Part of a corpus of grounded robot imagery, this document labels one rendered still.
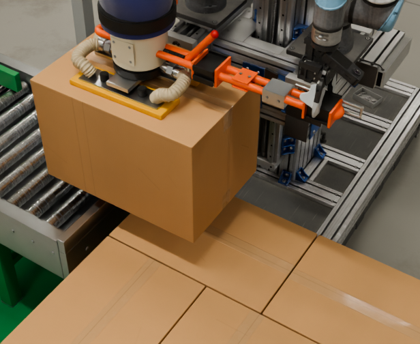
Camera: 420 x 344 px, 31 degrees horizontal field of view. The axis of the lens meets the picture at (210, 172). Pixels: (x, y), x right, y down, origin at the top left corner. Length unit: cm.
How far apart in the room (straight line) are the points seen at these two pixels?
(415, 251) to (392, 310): 96
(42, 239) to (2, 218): 18
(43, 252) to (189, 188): 66
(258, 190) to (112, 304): 106
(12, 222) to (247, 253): 80
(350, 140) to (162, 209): 139
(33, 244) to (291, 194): 114
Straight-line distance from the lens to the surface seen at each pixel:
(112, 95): 227
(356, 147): 349
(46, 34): 464
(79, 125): 236
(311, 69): 196
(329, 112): 200
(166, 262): 250
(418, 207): 358
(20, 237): 268
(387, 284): 251
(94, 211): 258
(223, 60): 217
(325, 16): 187
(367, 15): 245
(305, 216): 314
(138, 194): 238
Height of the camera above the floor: 245
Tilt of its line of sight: 43 degrees down
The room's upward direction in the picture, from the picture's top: 1 degrees clockwise
